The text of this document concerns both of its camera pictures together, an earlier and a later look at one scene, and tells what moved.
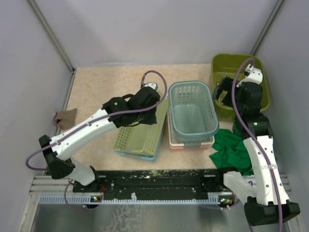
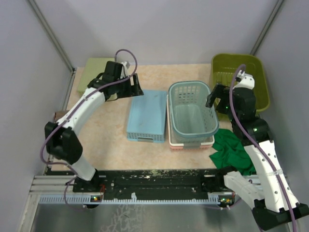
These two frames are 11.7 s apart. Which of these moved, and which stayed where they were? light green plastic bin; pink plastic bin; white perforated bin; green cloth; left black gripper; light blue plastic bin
Moved: light blue plastic bin; light green plastic bin; left black gripper
Stayed: green cloth; pink plastic bin; white perforated bin
